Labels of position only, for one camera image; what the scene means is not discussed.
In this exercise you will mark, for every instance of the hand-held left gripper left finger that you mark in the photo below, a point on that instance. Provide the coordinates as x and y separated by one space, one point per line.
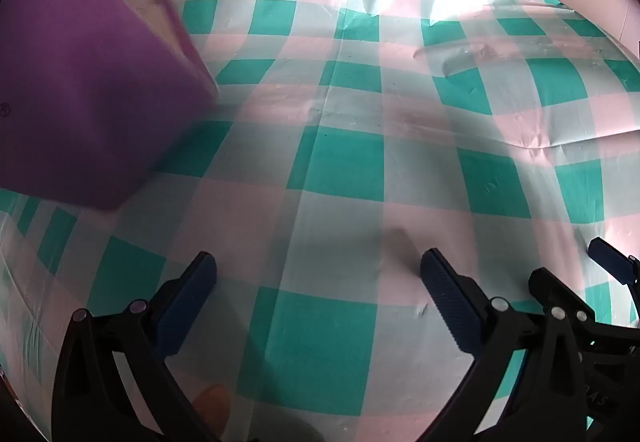
192 294

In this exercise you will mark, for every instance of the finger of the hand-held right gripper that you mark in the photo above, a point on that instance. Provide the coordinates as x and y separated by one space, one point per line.
545 284
607 259

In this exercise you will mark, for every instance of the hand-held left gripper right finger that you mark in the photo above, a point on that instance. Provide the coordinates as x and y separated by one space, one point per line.
450 302

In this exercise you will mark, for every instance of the purple cardboard box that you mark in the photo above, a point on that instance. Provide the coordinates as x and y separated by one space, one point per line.
75 96

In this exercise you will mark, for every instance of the teal pink checkered tablecloth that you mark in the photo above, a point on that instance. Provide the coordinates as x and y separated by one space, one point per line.
340 161

